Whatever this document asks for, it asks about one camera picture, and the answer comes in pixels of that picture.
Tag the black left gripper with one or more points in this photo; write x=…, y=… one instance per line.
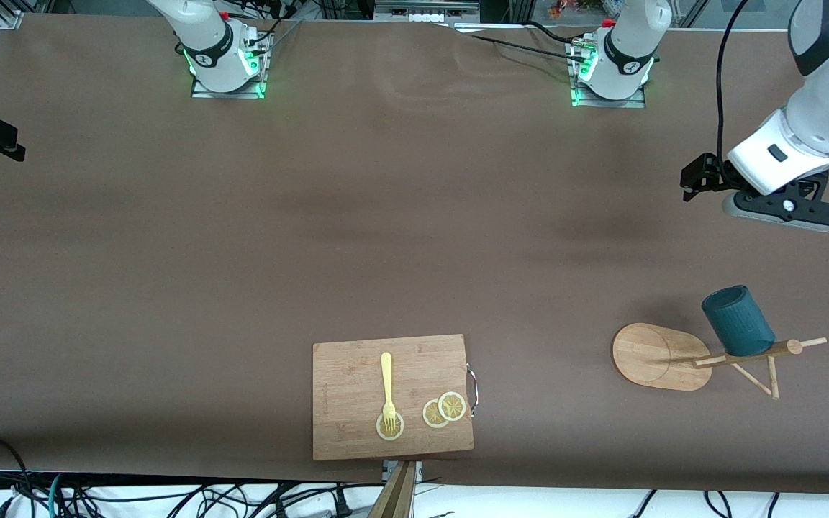
x=714, y=171

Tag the teal mug with yellow inside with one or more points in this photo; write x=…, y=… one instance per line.
x=738, y=324

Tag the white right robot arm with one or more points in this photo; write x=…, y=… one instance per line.
x=206, y=36

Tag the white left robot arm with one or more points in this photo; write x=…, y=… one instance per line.
x=817, y=122

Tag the wooden cup rack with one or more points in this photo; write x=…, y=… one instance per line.
x=652, y=356

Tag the white power strip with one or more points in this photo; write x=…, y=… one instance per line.
x=425, y=14

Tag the lemon slice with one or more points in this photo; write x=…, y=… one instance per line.
x=452, y=406
x=430, y=415
x=394, y=430

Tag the yellow plastic fork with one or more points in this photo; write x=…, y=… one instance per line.
x=386, y=374

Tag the wooden cutting board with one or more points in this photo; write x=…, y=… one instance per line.
x=350, y=388

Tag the wooden beam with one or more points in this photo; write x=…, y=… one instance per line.
x=394, y=500

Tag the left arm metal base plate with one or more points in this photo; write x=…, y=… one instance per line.
x=637, y=103

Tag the small metal bracket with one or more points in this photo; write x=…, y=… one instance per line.
x=387, y=471

